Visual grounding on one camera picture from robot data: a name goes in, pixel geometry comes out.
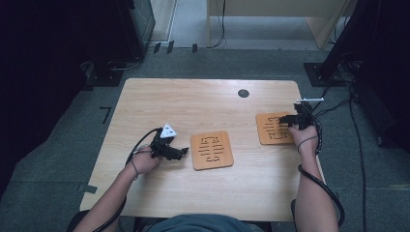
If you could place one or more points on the dark glass-sided cabinet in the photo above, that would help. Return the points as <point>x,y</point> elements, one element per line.
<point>143,25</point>

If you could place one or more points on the person's blue-grey shirt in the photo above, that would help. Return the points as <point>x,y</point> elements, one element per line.
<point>199,224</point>

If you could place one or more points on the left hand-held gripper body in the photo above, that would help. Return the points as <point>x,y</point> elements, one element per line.
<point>159,145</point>

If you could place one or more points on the square wooden slotted coaster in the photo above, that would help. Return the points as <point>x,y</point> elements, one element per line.
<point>266,135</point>
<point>225,151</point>

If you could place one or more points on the light wooden desk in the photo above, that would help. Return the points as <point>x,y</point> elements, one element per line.
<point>274,8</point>

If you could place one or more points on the person's right hand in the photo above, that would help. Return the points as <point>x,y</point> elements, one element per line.
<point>306,138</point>

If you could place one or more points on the black curtain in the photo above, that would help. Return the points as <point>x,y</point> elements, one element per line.
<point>38,80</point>
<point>386,64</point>

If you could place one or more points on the grey tape piece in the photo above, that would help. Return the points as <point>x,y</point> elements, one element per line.
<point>88,189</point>

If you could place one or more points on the black angled floor tape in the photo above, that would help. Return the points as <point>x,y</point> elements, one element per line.
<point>107,112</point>

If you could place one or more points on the dark round table grommet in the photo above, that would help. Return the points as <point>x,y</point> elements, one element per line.
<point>243,93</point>

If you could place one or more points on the black stand base plate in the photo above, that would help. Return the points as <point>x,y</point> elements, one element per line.
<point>106,79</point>
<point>322,77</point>

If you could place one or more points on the person's left hand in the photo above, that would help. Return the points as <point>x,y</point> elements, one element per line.
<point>145,162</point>

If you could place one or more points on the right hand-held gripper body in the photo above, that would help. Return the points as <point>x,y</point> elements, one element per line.
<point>303,117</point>

